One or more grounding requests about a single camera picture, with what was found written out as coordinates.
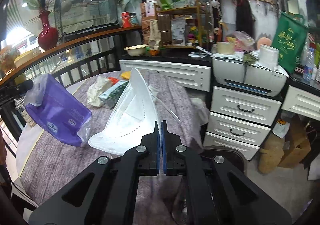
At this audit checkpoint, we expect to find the purple plastic pouch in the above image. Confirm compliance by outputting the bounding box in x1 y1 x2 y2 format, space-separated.
24 74 92 147

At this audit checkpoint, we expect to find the white face mask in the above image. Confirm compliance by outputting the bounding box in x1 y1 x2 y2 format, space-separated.
88 67 182 157

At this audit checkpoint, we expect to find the green white tissue box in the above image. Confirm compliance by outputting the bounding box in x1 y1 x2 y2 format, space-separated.
99 80 129 109

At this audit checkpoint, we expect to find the orange mesh net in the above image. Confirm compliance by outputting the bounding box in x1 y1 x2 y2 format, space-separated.
108 77 119 85

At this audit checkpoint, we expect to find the black trash bin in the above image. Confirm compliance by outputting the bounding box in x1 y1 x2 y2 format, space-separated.
200 146 247 174

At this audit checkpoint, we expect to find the plastic iced coffee cup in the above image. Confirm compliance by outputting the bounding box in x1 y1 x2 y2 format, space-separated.
15 97 36 127

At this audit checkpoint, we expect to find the purple striped tablecloth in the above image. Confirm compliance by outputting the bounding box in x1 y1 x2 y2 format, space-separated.
20 71 202 224

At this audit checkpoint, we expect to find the burlap sack on floor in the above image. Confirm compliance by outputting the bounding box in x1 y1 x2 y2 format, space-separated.
258 132 284 174

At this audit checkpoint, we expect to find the red ceramic vase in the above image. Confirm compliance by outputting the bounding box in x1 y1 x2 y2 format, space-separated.
38 11 59 51

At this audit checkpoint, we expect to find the white drawer cabinet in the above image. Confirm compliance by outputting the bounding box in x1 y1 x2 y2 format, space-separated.
203 86 281 161

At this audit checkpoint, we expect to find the cardboard box on floor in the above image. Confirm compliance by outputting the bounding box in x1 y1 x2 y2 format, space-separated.
278 115 311 169

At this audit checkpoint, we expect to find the glass terrarium cage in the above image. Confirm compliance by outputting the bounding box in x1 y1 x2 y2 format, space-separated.
54 0 119 40

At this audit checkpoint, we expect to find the yellow mesh net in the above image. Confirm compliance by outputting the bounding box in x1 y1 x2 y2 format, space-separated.
120 71 131 80

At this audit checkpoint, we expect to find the white printer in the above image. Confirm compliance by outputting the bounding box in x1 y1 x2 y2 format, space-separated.
212 54 289 97

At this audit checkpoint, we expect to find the white desk drawer right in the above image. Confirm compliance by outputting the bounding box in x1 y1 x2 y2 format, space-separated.
281 85 320 121

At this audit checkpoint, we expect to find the cream bowl on counter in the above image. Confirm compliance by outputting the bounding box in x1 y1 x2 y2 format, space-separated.
124 44 148 57

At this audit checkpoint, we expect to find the red tin can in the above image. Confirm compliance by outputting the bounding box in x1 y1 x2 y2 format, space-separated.
121 12 131 28

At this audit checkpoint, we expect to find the green tote bag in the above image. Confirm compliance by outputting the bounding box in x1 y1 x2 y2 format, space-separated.
271 12 309 74

